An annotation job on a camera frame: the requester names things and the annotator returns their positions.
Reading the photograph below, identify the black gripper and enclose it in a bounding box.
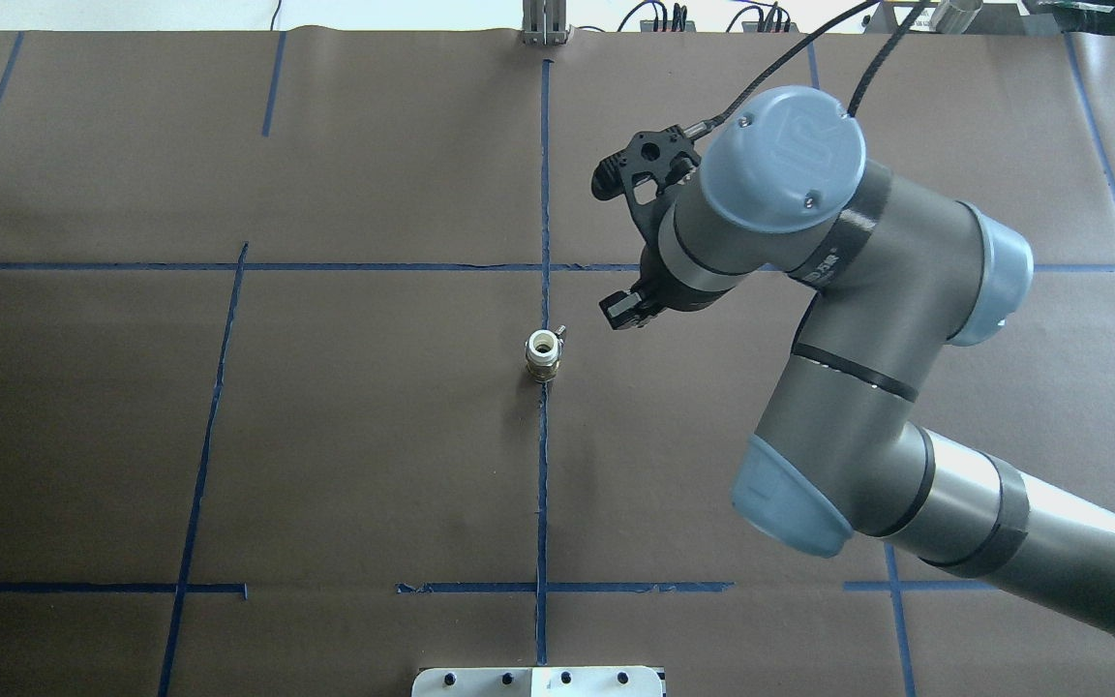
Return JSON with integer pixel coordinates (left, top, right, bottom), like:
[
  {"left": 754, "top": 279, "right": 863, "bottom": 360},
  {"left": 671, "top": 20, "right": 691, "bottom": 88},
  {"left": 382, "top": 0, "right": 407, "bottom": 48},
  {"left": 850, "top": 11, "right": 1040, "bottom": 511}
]
[{"left": 600, "top": 246, "right": 712, "bottom": 331}]

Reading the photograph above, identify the PPR pipe fitting brass nut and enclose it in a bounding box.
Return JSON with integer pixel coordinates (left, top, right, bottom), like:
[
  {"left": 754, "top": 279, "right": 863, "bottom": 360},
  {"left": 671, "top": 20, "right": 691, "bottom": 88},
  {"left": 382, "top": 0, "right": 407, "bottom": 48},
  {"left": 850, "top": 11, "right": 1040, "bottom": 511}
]
[{"left": 524, "top": 329, "right": 563, "bottom": 384}]

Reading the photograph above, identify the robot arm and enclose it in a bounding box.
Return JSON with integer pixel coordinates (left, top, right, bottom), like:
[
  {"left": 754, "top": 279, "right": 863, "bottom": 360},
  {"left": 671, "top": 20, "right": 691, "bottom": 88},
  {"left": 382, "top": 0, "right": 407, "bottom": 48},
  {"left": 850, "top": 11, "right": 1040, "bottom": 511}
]
[{"left": 591, "top": 85, "right": 1115, "bottom": 638}]

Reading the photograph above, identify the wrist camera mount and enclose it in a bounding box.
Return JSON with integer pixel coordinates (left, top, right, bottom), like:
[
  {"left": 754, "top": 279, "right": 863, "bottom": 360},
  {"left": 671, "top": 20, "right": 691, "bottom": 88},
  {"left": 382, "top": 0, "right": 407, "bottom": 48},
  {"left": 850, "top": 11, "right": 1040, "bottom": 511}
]
[{"left": 591, "top": 122, "right": 708, "bottom": 241}]

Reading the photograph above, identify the aluminium frame post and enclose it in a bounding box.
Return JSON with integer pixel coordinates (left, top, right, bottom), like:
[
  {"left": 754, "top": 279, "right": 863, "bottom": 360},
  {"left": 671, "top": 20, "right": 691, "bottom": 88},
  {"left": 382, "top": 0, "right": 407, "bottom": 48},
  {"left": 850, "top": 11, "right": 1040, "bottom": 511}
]
[{"left": 521, "top": 0, "right": 571, "bottom": 45}]

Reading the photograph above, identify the white camera pole with base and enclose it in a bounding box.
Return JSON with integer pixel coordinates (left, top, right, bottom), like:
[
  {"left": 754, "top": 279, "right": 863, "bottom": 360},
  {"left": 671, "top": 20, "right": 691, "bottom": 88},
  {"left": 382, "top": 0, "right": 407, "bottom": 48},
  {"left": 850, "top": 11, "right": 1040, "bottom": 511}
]
[{"left": 411, "top": 665, "right": 668, "bottom": 696}]

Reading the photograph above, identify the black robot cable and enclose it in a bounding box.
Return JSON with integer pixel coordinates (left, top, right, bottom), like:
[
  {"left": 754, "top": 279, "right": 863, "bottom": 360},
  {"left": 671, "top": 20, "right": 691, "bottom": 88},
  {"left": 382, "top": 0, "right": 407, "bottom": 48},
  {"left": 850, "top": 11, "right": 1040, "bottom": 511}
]
[{"left": 681, "top": 0, "right": 935, "bottom": 136}]

